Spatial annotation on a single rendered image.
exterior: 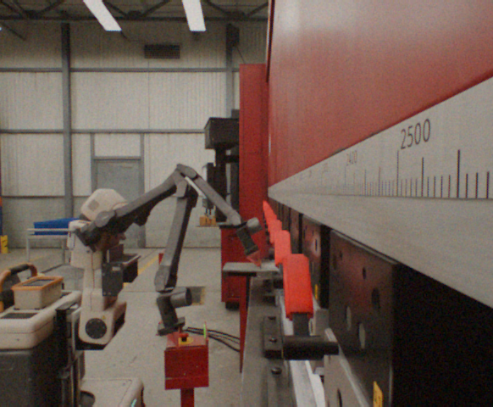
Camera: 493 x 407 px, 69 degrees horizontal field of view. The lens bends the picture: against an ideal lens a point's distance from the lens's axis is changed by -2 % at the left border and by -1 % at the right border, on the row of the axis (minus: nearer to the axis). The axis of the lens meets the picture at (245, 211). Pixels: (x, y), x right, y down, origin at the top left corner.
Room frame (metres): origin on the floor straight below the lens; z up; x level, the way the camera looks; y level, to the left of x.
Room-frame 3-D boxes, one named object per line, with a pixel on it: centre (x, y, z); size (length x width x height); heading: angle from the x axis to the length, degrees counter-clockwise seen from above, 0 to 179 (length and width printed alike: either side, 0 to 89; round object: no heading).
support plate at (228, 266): (1.81, -0.02, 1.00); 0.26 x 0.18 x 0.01; 88
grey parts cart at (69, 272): (4.66, 2.30, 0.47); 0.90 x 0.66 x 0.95; 1
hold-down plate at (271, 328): (1.21, -0.09, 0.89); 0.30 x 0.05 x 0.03; 178
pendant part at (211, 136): (3.08, 0.20, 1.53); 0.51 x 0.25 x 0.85; 12
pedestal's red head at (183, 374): (1.37, 0.23, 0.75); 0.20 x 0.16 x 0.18; 9
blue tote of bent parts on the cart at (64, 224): (4.49, 2.31, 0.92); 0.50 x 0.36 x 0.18; 91
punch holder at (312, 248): (0.43, -0.12, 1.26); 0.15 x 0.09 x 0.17; 178
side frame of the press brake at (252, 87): (2.78, -0.39, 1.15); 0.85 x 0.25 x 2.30; 88
